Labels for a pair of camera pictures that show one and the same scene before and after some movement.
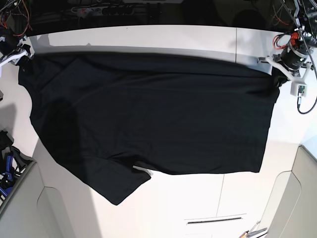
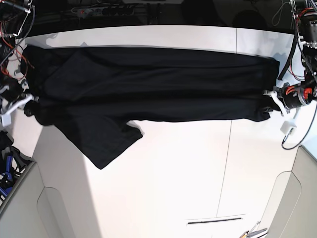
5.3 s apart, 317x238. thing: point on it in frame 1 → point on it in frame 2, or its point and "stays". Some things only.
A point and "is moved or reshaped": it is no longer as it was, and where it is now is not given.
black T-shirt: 106,113 is moved or reshaped
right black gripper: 292,60 → 294,96
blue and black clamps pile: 13,162 stays
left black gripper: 10,45 → 14,91
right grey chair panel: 291,210 stays
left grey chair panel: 33,210 stays
